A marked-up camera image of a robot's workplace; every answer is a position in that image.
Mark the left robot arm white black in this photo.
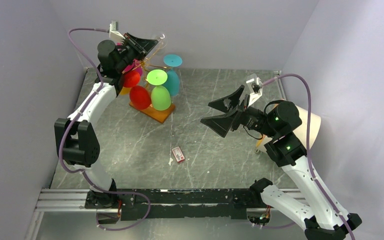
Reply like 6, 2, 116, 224
54, 33, 161, 208

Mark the small red white card box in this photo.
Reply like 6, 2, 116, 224
171, 146, 186, 163

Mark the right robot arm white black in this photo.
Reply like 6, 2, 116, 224
201, 85, 362, 240

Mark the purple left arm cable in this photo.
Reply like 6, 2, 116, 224
57, 27, 152, 232

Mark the blue plastic wine glass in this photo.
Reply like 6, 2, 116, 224
162, 54, 183, 97

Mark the gold wire wine glass rack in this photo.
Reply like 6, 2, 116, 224
120, 32, 183, 124

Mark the orange plastic wine glass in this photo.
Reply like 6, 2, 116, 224
119, 87, 132, 96

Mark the pink plastic wine glass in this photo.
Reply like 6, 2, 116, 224
122, 59, 143, 76

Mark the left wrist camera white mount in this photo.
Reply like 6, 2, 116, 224
108, 20, 125, 43

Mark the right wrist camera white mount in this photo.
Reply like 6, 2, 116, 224
245, 73, 263, 106

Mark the red plastic wine glass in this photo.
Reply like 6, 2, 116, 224
122, 70, 151, 110

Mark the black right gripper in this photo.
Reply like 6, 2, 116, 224
200, 85, 278, 138

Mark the aluminium frame rail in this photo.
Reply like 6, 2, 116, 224
34, 69, 327, 213

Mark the cream drum-shaped toy box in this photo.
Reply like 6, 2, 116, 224
254, 105, 322, 153

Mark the green plastic wine glass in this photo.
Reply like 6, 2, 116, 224
146, 69, 172, 111

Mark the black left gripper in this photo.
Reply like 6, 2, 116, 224
116, 32, 160, 73

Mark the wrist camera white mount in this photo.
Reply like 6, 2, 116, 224
245, 73, 263, 106
108, 20, 125, 43

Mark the clear wine glass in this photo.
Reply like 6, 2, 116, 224
151, 32, 167, 50

